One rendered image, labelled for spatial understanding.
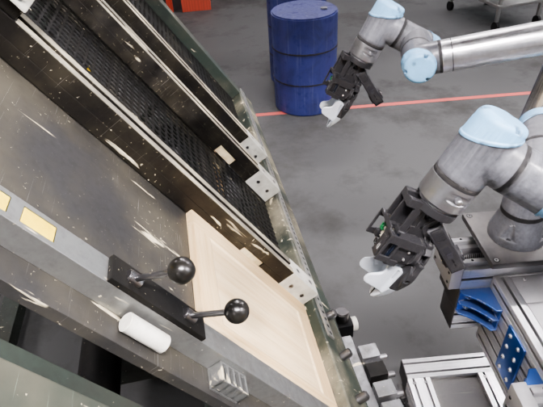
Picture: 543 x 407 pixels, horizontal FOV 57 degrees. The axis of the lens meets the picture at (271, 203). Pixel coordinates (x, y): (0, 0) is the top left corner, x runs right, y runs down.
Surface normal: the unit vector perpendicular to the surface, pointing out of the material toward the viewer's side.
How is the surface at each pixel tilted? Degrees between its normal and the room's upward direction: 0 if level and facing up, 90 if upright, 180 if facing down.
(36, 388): 57
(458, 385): 0
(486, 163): 80
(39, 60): 90
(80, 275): 90
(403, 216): 90
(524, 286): 0
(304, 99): 90
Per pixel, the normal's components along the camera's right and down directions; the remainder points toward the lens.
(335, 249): -0.06, -0.79
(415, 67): -0.17, 0.60
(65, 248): 0.79, -0.57
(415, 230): 0.04, 0.60
